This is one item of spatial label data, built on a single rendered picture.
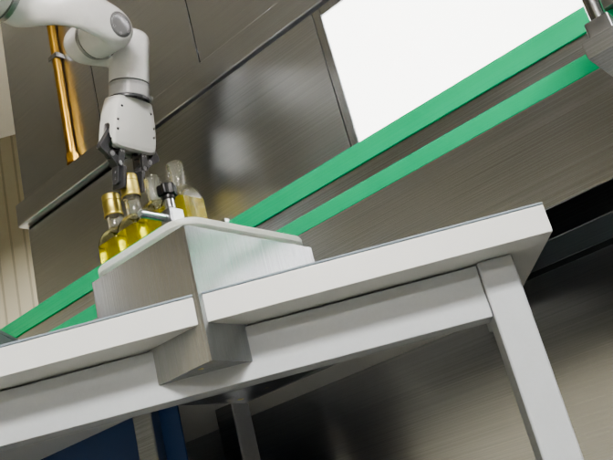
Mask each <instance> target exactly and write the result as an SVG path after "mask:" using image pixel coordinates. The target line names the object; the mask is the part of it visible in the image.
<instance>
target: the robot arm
mask: <svg viewBox="0 0 613 460"><path fill-rule="evenodd" d="M0 21H1V22H3V23H5V24H7V25H9V26H13V27H35V26H52V25H56V26H71V27H72V28H70V29H69V30H68V31H67V33H66V35H65V37H64V42H63V43H64V49H65V51H66V53H67V54H68V56H69V57H70V58H72V59H73V60H74V61H76V62H78V63H80V64H83V65H89V66H98V67H107V68H109V96H108V97H107V98H105V100H104V104H103V108H102V112H101V117H100V125H99V143H98V145H97V149H98V150H99V151H100V152H101V153H102V154H104V155H105V157H106V159H107V160H108V162H109V167H110V168H111V169H112V189H113V191H118V190H120V189H124V188H126V187H127V168H126V166H123V164H124V159H125V157H126V158H130V159H132V162H133V171H134V173H136V174H137V176H138V182H139V187H140V192H141V193H143V192H144V191H145V187H144V181H143V179H144V178H145V172H147V171H148V169H149V168H150V167H151V166H152V165H153V164H154V163H156V162H158V161H159V160H160V159H159V156H158V154H157V152H156V131H155V121H154V115H153V110H152V106H151V104H150V103H152V101H153V97H152V96H150V40H149V38H148V36H147V35H146V34H145V33H144V32H142V31H141V30H139V29H136V28H132V24H131V22H130V20H129V18H128V17H127V16H126V15H125V14H124V13H123V12H122V11H121V10H120V9H119V8H117V7H116V6H115V5H113V4H111V3H110V2H108V1H106V0H0ZM147 155H148V156H149V159H148V160H147Z"/></svg>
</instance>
